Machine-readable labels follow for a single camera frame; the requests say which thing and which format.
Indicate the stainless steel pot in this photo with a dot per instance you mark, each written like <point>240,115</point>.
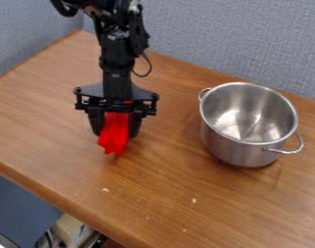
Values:
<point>248,124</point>

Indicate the beige box under table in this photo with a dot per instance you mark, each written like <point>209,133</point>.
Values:
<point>73,232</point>

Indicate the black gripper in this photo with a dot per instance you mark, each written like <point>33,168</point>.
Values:
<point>116,95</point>

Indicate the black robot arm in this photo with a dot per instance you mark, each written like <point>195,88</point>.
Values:
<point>122,39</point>

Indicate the red plastic block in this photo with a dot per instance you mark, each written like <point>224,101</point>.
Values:
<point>114,133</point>

